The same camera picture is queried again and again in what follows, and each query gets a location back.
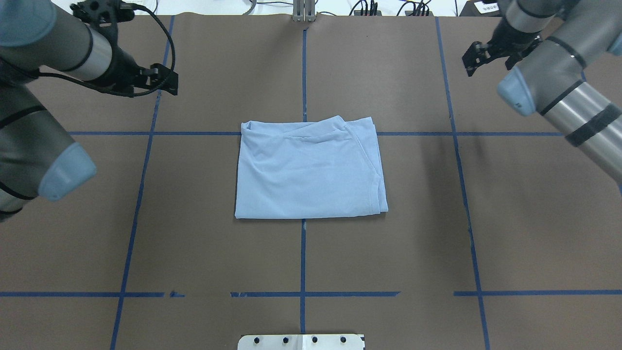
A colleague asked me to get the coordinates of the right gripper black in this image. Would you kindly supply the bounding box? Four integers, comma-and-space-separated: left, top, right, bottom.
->
462, 18, 542, 77

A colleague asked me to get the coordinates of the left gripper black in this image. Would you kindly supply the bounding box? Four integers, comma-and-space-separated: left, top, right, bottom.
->
100, 46, 179, 96

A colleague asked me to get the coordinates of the light blue t-shirt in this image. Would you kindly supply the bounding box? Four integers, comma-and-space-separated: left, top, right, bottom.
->
235, 115, 389, 219

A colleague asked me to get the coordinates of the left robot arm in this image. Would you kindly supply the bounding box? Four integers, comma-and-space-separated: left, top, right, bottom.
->
0, 0, 178, 222

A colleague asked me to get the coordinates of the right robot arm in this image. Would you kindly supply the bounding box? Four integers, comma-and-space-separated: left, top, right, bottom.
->
462, 0, 622, 184

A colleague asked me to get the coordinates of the black box with label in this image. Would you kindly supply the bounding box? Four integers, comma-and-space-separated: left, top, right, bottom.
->
458, 0, 509, 18

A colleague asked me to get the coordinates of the brown paper table cover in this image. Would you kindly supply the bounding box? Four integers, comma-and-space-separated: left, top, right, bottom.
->
1, 14, 621, 350

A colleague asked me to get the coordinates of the left camera cable black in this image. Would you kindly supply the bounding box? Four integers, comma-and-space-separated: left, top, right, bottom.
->
37, 0, 176, 98

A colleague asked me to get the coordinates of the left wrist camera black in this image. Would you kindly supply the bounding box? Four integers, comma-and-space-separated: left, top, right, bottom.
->
69, 0, 136, 27

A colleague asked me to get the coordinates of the grey metal post bracket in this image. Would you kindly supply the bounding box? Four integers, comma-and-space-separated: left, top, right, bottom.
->
292, 0, 317, 22

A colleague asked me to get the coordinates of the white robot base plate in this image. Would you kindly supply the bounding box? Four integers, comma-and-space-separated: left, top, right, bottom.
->
237, 333, 366, 350

